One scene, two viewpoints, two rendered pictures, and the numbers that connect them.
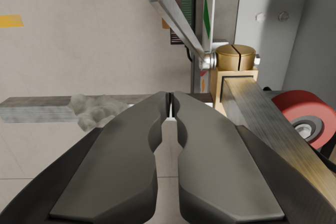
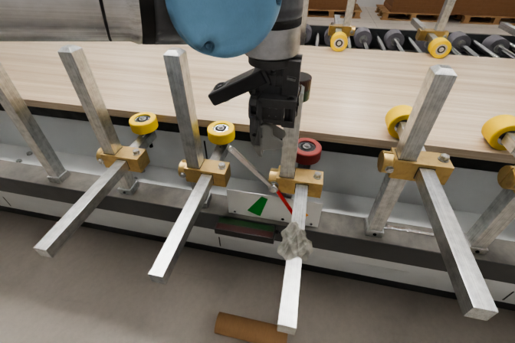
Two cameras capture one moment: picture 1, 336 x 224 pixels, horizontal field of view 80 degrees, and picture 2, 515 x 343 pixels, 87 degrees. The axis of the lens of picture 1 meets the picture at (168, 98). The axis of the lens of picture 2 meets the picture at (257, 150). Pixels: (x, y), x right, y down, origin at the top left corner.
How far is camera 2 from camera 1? 0.52 m
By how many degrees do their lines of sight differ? 65
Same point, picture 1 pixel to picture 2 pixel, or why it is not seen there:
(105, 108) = (291, 236)
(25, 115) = (290, 300)
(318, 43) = not seen: hidden behind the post
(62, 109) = (289, 266)
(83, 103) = (284, 245)
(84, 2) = not seen: outside the picture
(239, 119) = (285, 153)
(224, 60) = (271, 177)
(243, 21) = not seen: hidden behind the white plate
